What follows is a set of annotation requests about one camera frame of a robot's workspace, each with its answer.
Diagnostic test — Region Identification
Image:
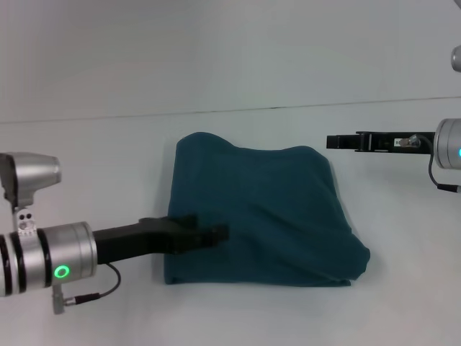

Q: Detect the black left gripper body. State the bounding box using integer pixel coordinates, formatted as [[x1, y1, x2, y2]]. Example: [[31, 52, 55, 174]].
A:
[[92, 215, 183, 267]]

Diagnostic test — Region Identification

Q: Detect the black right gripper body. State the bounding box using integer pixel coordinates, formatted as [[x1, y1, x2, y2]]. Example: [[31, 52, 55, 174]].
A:
[[387, 131, 437, 154]]

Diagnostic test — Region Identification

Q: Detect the silver gripper connector stub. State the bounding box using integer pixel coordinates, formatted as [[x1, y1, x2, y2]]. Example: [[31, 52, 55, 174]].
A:
[[398, 134, 422, 148]]

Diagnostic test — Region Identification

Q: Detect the teal t-shirt with FREE print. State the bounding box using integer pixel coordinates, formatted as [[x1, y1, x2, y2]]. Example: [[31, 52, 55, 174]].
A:
[[162, 131, 372, 288]]

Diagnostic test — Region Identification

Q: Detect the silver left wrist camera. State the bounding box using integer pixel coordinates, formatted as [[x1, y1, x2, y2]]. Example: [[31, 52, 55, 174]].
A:
[[0, 151, 63, 239]]

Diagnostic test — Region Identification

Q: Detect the left arm cable with plug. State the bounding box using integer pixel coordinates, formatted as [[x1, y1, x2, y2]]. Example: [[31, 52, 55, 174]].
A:
[[51, 262, 122, 315]]

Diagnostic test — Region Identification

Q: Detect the right arm cable with plug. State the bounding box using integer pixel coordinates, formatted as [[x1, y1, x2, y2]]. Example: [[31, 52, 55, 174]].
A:
[[427, 154, 461, 194]]

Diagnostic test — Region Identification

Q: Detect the arm cable with plug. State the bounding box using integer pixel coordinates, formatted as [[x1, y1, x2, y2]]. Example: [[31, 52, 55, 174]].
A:
[[427, 154, 461, 194], [51, 262, 122, 315]]

